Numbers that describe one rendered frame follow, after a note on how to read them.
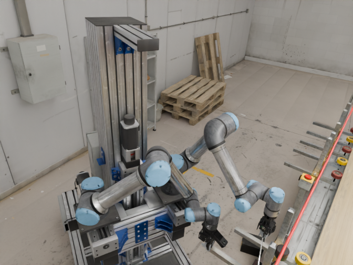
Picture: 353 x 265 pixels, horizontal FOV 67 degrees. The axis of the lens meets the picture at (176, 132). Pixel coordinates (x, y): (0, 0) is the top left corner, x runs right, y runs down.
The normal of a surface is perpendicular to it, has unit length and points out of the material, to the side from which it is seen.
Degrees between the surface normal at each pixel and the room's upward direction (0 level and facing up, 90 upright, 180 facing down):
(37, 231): 0
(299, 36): 90
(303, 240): 0
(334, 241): 0
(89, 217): 94
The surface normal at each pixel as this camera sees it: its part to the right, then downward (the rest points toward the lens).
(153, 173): 0.22, 0.44
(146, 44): 0.46, 0.48
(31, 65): 0.84, 0.31
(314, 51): -0.54, 0.40
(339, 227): 0.06, -0.86
